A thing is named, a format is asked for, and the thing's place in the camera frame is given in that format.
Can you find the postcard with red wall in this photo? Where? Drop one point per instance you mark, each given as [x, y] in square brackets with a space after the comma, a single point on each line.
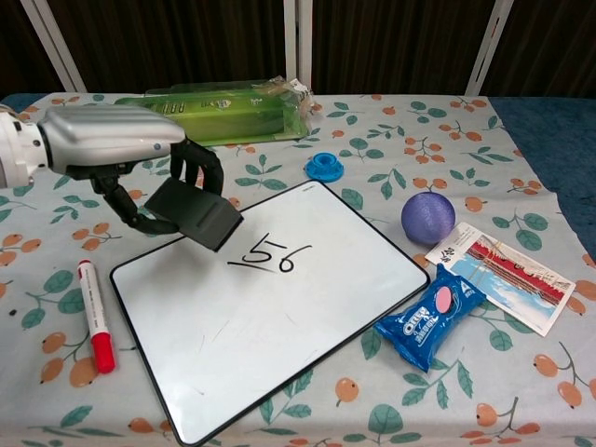
[507, 281]

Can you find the white metal frame post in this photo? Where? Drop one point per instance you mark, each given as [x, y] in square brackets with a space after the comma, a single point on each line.
[486, 46]
[53, 42]
[298, 42]

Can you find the floral patterned tablecloth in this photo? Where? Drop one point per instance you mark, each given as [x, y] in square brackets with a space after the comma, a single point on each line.
[419, 139]

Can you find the blue Oreo cookie packet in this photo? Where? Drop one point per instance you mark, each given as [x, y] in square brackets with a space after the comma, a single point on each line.
[426, 321]

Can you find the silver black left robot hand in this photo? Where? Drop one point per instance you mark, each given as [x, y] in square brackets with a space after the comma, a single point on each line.
[107, 137]

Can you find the red white marker pen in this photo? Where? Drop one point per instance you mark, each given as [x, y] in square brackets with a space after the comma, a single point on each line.
[95, 315]

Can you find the grey whiteboard eraser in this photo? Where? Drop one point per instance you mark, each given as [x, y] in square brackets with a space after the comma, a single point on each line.
[198, 216]

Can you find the white dry-erase board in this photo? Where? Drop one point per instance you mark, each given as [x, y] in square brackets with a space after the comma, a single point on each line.
[270, 321]

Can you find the green plastic blister package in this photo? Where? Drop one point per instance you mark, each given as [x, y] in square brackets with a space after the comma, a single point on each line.
[237, 114]

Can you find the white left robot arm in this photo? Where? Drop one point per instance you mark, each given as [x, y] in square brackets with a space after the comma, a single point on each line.
[18, 149]

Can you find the purple glitter ball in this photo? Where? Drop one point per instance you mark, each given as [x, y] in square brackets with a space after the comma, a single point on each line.
[427, 218]

